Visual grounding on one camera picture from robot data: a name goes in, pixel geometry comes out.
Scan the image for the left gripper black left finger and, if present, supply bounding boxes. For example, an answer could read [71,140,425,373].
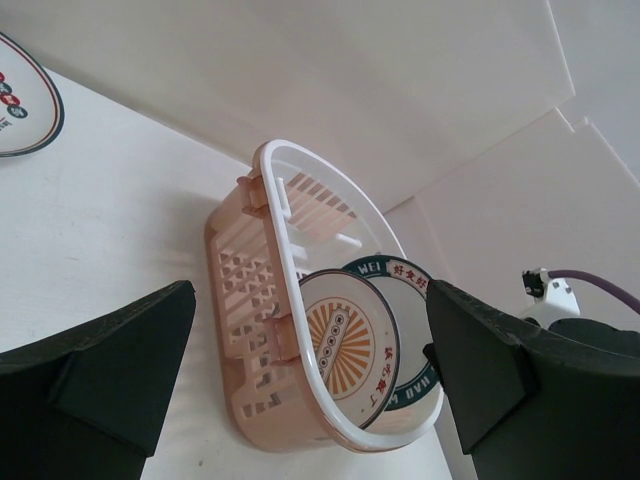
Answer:
[1,280,196,479]

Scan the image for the white plastic dish rack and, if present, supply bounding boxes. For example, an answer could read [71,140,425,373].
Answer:
[254,140,444,452]

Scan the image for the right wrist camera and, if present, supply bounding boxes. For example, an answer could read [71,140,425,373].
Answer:
[519,268,581,328]

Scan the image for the plate with green rim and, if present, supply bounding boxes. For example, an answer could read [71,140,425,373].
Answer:
[344,254,439,411]

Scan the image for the pink drip tray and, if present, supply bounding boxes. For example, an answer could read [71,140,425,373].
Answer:
[204,164,367,453]

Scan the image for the plate with red characters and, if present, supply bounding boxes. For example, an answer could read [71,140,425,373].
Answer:
[1,34,65,158]

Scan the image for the plate with orange sunburst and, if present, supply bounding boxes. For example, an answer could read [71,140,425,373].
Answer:
[300,269,400,429]

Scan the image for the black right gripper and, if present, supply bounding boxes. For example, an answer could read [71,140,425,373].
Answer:
[548,318,639,350]

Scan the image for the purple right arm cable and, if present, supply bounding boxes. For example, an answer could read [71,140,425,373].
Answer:
[548,268,640,315]

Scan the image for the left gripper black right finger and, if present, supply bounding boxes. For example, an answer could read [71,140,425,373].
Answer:
[426,280,639,479]

